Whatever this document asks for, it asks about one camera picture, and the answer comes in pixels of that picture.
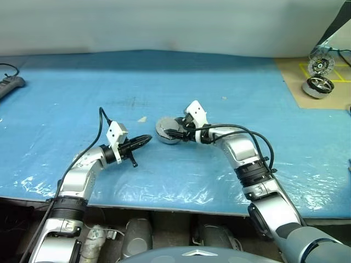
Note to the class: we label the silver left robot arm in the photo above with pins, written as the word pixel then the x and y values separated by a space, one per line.
pixel 79 178

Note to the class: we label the white wrapped bundle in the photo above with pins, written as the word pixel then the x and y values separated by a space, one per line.
pixel 94 241

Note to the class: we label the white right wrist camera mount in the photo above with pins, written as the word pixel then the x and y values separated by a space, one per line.
pixel 197 112

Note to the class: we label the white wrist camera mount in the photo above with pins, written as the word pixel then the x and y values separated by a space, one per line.
pixel 115 134
pixel 197 112

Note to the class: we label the dark gray power strip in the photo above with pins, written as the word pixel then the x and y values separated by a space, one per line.
pixel 11 83

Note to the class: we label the dark slanted stand leg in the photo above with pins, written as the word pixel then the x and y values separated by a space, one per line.
pixel 336 22

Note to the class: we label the small white scrap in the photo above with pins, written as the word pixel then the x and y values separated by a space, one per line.
pixel 142 119

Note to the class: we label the dark rounded cylinder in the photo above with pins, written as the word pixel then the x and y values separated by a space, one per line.
pixel 216 235
pixel 137 235

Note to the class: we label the gray motor housing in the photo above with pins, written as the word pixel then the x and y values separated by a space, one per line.
pixel 312 92

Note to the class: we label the brown cardboard mat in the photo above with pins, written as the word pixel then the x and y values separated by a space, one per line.
pixel 340 96

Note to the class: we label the gray toothed motor lid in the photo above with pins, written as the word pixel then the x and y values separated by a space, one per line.
pixel 320 64
pixel 166 126

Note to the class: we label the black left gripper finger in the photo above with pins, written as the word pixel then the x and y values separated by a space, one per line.
pixel 142 143
pixel 142 137

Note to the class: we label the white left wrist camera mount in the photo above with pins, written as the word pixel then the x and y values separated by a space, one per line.
pixel 115 134

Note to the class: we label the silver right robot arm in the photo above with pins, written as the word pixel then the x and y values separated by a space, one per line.
pixel 246 156

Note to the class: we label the blue plastic table sheet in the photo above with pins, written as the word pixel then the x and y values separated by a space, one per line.
pixel 82 104

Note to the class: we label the gray robot torso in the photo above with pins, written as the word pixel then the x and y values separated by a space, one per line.
pixel 197 254

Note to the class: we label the silver spoked rotor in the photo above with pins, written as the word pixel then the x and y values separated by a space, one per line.
pixel 320 83

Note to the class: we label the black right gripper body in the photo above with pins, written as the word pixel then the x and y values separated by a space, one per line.
pixel 189 128

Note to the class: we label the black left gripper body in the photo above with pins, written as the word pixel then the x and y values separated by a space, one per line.
pixel 126 152

